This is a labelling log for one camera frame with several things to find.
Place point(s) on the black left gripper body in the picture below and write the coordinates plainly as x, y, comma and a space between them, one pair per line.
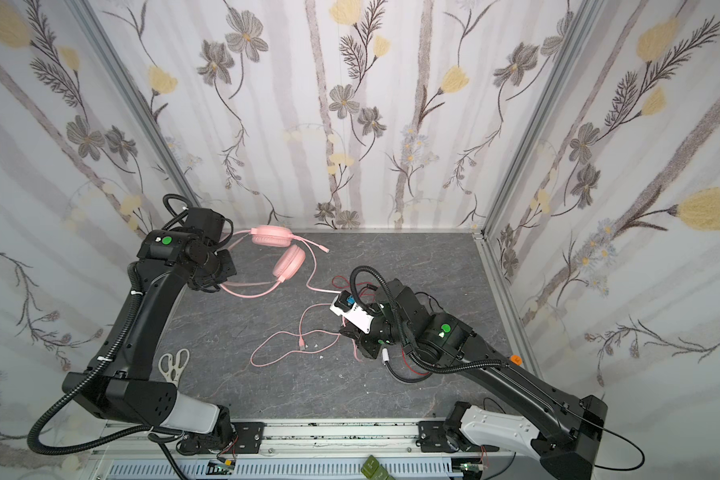
223, 264

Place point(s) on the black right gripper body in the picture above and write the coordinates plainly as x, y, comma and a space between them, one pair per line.
360, 335

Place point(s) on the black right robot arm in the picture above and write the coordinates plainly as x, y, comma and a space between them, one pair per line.
559, 430

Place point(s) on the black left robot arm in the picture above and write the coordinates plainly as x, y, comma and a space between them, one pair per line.
117, 383

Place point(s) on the white black headset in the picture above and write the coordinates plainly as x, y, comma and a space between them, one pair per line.
414, 377

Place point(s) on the white scissors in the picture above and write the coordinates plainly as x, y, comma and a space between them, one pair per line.
172, 365

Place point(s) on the green circuit board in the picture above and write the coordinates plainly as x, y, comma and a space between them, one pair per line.
372, 469

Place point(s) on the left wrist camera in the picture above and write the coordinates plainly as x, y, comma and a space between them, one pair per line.
206, 223

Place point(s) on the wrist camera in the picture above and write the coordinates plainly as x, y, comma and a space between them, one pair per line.
345, 306
206, 223

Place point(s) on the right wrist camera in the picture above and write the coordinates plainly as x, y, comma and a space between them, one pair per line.
345, 306

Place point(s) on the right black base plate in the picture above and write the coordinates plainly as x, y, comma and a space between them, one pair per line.
432, 438

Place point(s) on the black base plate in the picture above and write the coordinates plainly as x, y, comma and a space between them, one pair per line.
248, 437
432, 438

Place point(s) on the aluminium mounting rail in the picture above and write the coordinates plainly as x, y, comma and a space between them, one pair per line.
314, 449

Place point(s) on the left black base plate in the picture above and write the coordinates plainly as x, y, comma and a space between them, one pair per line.
248, 437

